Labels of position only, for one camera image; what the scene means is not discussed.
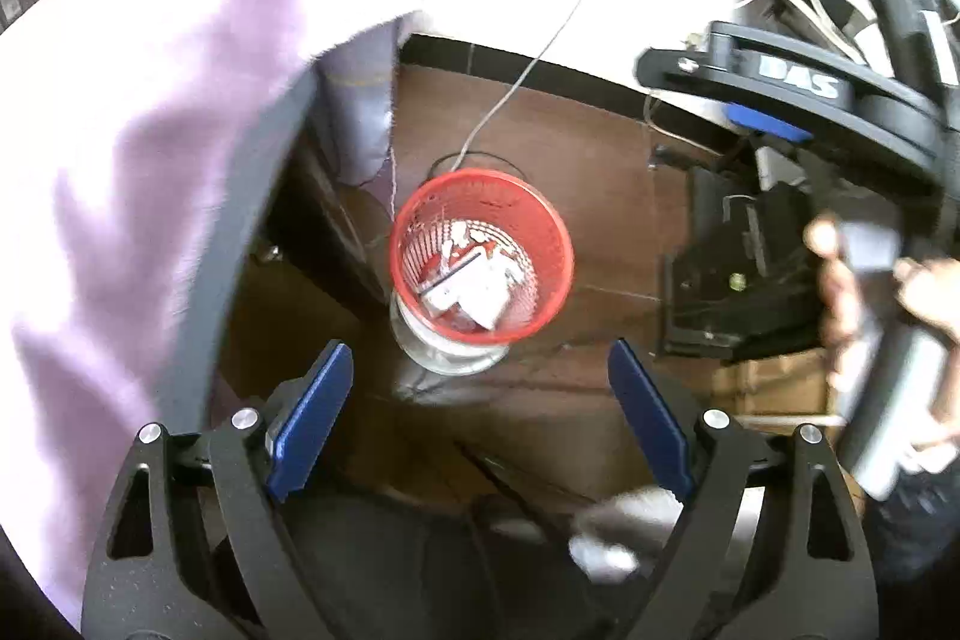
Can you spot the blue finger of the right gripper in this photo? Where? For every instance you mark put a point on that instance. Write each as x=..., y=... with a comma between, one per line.
x=761, y=122

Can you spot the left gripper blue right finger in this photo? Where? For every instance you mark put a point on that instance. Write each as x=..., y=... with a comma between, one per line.
x=653, y=418

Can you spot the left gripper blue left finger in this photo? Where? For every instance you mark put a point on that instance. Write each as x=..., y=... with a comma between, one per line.
x=308, y=410

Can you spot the red plastic trash basket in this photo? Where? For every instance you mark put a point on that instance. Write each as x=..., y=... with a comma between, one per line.
x=448, y=216

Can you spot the person right hand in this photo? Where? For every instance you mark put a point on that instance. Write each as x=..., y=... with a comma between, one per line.
x=928, y=290

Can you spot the purple printed tablecloth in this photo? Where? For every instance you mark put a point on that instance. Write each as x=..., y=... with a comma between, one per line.
x=120, y=122

